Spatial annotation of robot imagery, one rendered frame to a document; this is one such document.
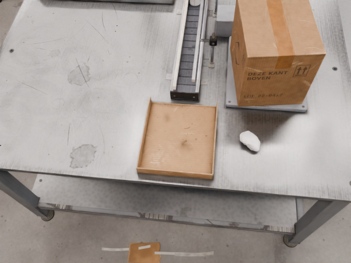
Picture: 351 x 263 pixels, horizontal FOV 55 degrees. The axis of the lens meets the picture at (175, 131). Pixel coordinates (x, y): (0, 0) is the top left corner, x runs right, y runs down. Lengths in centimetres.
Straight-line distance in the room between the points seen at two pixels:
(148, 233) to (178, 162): 86
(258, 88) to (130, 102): 49
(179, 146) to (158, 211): 63
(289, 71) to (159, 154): 52
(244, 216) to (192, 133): 68
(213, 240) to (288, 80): 107
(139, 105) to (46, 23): 67
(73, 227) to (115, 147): 92
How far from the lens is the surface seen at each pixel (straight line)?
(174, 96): 132
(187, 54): 141
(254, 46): 112
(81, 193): 189
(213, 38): 134
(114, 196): 184
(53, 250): 209
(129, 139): 126
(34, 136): 137
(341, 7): 181
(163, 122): 127
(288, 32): 118
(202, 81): 138
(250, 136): 122
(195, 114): 129
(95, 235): 203
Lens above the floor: 191
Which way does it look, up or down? 60 degrees down
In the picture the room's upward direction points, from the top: 5 degrees counter-clockwise
